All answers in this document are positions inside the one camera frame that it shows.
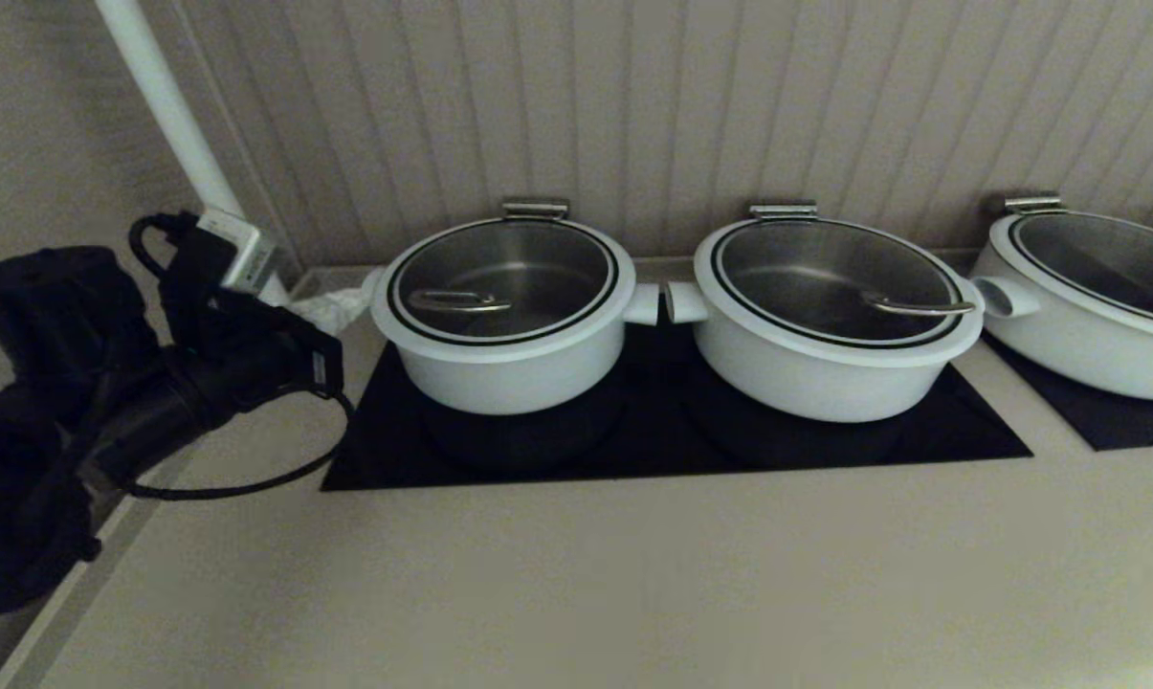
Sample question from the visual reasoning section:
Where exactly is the glass lid with white rim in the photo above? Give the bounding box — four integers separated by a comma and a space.
694, 218, 984, 369
370, 218, 639, 365
987, 211, 1153, 344

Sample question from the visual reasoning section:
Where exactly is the white round pole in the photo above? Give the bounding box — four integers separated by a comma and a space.
96, 0, 290, 307

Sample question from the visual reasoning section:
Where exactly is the black glass induction cooktop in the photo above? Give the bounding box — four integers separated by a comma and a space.
321, 321, 1031, 492
978, 330, 1153, 453

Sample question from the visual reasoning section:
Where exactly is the black left wrist camera cable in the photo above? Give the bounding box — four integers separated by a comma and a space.
122, 212, 357, 501

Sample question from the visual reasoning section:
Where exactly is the white pot with side handles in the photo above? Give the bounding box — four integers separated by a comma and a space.
361, 273, 660, 416
968, 215, 1153, 401
665, 278, 984, 424

